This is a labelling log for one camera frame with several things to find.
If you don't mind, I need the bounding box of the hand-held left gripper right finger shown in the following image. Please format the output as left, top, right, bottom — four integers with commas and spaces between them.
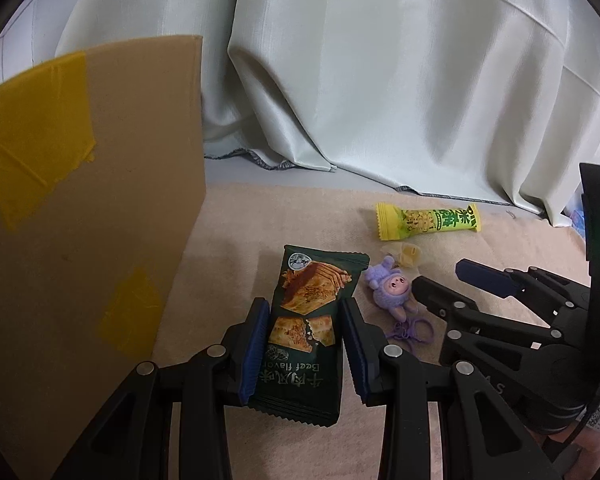
337, 297, 563, 480

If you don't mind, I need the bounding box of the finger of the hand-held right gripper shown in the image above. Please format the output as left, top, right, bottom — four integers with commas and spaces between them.
455, 258, 593, 331
411, 276, 563, 411

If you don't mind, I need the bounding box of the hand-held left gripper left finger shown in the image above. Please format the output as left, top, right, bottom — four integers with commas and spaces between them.
52, 297, 272, 480

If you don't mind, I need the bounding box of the dark green cracker packet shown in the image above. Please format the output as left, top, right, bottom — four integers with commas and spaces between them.
250, 244, 371, 428

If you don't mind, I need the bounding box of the purple plush keychain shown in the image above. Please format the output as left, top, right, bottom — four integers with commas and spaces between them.
362, 256, 435, 357

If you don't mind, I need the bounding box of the cardboard box with yellow tape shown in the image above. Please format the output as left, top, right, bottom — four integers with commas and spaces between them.
0, 35, 206, 478

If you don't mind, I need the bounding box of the yellow-green snack bar packet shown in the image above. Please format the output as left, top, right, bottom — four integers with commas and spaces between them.
376, 202, 482, 240

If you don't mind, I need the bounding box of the yellow candy wrapper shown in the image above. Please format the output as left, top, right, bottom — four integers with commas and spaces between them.
380, 241, 423, 267

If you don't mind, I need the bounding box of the pale green curtain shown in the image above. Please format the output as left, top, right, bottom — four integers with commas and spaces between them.
55, 0, 600, 228

